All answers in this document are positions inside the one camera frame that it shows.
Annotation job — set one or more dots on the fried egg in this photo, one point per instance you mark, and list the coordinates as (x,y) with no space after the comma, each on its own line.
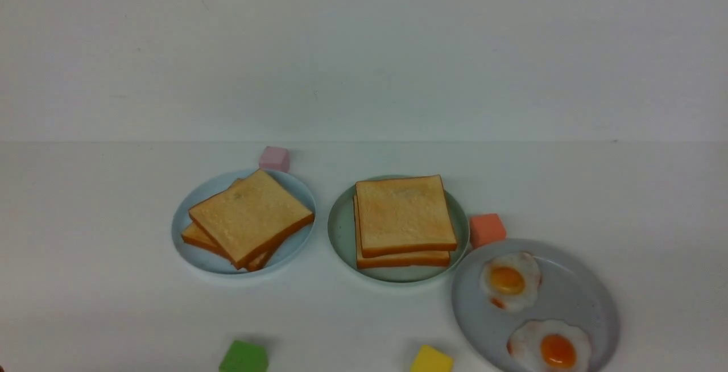
(511,281)
(550,345)

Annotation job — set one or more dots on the fried egg bottom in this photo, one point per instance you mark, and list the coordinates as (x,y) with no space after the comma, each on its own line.
(550,345)

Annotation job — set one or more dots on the orange cube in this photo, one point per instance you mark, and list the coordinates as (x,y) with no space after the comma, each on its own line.
(486,229)

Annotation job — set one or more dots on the fried egg middle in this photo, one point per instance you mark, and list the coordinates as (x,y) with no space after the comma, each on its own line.
(511,281)

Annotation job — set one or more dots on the pink cube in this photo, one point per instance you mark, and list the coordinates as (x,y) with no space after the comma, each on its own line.
(275,158)

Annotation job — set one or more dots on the yellow cube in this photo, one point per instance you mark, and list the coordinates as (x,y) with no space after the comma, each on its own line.
(429,359)

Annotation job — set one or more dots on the grey plate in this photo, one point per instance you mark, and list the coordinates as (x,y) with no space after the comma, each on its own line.
(570,292)

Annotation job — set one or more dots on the green plate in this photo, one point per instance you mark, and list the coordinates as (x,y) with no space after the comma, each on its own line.
(341,233)

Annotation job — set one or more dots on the green cube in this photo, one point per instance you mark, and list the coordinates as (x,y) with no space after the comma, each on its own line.
(245,356)

